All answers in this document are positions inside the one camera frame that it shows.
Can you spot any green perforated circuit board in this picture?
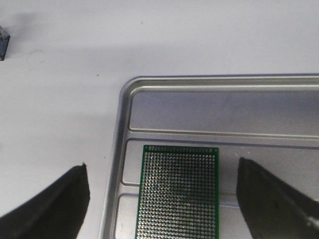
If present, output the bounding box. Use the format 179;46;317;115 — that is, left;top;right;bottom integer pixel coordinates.
135;145;219;239

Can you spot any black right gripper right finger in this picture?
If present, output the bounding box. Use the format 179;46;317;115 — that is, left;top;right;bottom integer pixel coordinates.
236;158;319;239

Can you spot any red emergency stop button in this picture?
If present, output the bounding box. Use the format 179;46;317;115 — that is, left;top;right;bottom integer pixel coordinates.
0;26;10;61

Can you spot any silver metal tray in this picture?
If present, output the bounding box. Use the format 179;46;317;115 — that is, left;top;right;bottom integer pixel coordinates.
99;75;319;239

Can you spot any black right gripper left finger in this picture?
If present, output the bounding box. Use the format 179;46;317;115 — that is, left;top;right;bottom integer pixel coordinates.
0;164;90;239

